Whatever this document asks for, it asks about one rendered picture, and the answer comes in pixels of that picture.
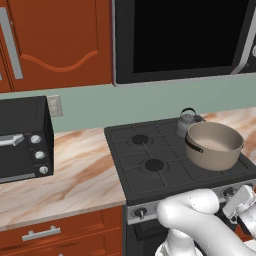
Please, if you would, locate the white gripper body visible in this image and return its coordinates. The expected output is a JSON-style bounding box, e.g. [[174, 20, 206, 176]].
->
[[222, 184, 256, 220]]

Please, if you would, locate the black stove knob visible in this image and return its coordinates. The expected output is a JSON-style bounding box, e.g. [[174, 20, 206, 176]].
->
[[133, 207, 149, 220], [222, 187, 236, 198]]

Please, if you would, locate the black gas stove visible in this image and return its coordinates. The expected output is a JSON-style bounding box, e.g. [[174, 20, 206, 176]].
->
[[103, 116, 256, 256]]

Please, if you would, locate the orange wooden cabinet door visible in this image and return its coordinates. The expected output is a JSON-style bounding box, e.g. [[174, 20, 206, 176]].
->
[[5, 0, 113, 93], [0, 41, 15, 95]]

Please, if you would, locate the orange wooden drawer front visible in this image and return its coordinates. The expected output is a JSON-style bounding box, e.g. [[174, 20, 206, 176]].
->
[[0, 227, 124, 256], [0, 205, 124, 252]]

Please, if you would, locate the black microwave oven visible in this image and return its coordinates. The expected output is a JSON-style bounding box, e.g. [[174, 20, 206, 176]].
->
[[111, 0, 256, 88]]

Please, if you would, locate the white toaster oven knob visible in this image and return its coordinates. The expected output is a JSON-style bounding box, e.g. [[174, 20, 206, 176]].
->
[[38, 165, 50, 176], [30, 134, 42, 145], [34, 150, 46, 161]]

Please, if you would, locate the black toaster oven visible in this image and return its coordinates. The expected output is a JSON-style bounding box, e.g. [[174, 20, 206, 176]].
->
[[0, 95, 55, 185]]

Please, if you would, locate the beige pot with black handle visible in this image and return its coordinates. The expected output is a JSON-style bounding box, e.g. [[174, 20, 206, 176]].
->
[[184, 121, 246, 172]]

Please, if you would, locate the grey kettle with black handle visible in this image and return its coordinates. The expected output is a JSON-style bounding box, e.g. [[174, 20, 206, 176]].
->
[[175, 106, 206, 139]]

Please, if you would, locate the silver microwave handle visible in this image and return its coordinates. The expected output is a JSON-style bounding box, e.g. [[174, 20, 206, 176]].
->
[[230, 9, 256, 75]]

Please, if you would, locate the silver drawer handle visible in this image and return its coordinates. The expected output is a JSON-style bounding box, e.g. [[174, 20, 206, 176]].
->
[[21, 225, 62, 242]]

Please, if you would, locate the grey wall outlet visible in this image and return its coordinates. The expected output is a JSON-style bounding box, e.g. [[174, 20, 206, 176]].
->
[[46, 94, 64, 118]]

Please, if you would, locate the silver toaster oven handle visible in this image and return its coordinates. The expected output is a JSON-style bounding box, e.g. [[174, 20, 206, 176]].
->
[[0, 132, 25, 148]]

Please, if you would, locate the grey cabinet door handle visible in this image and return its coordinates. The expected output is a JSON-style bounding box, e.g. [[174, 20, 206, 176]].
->
[[0, 6, 25, 81]]

